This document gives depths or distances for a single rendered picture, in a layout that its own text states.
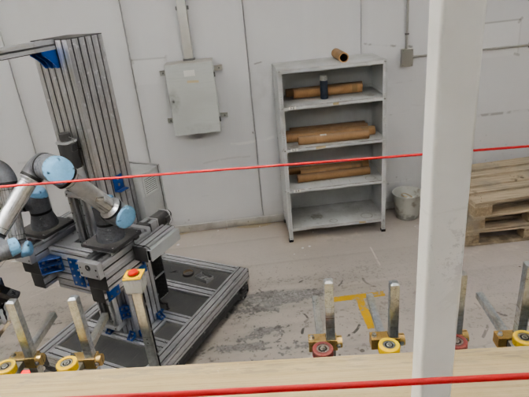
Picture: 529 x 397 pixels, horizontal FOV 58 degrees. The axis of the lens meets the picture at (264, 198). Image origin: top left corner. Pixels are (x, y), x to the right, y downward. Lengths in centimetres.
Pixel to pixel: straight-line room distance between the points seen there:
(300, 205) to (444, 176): 419
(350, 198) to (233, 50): 181
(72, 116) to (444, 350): 228
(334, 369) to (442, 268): 120
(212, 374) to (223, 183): 298
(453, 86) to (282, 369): 143
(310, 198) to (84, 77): 276
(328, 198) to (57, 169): 313
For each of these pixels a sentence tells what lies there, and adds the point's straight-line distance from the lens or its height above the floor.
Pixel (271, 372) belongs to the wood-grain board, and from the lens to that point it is 186.
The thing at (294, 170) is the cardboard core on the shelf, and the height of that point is 56.
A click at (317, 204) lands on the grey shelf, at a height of 15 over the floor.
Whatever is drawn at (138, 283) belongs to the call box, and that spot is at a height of 120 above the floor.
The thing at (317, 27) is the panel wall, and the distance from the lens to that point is 441.
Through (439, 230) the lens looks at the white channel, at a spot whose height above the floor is 187.
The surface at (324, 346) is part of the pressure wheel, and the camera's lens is 194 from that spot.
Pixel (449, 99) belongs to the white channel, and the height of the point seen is 204.
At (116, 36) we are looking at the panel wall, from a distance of 443.
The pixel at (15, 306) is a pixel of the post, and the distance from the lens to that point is 218.
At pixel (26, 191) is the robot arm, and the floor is 145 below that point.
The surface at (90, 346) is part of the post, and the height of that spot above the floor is 90.
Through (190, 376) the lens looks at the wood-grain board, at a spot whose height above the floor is 90.
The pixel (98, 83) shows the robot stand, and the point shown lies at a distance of 274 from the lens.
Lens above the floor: 219
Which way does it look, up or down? 24 degrees down
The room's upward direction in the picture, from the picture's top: 6 degrees counter-clockwise
